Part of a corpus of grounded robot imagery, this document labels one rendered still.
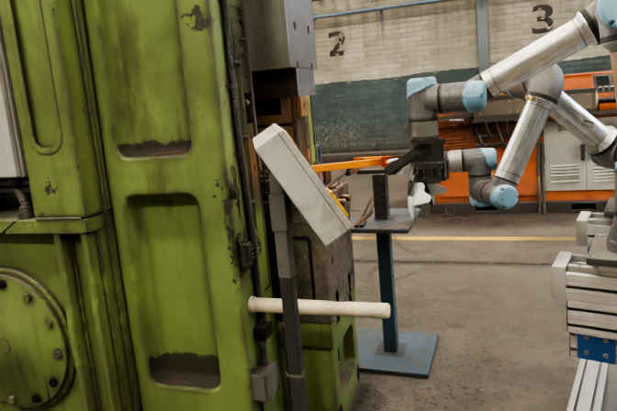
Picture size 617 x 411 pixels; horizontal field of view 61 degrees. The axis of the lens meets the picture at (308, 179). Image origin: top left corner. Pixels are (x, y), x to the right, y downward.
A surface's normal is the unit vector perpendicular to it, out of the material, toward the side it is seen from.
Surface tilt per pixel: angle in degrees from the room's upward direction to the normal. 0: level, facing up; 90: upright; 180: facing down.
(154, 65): 89
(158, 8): 89
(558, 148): 90
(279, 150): 90
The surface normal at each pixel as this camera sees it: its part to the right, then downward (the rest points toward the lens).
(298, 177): 0.12, 0.14
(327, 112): -0.32, 0.18
